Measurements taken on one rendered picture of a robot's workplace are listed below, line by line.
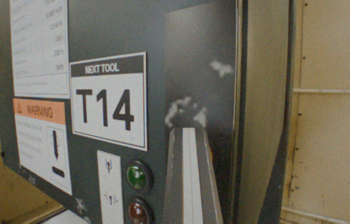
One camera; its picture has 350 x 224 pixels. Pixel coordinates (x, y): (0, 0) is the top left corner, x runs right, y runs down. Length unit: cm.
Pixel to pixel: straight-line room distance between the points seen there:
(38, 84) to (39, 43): 5
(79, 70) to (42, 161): 15
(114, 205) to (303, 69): 106
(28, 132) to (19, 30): 14
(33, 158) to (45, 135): 6
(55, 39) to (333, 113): 112
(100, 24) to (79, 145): 12
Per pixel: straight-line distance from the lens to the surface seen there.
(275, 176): 85
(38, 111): 29
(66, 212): 173
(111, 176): 18
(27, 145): 34
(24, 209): 159
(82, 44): 20
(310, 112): 114
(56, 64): 24
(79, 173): 23
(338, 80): 115
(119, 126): 16
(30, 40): 30
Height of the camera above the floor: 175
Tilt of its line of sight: 7 degrees down
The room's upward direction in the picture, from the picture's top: straight up
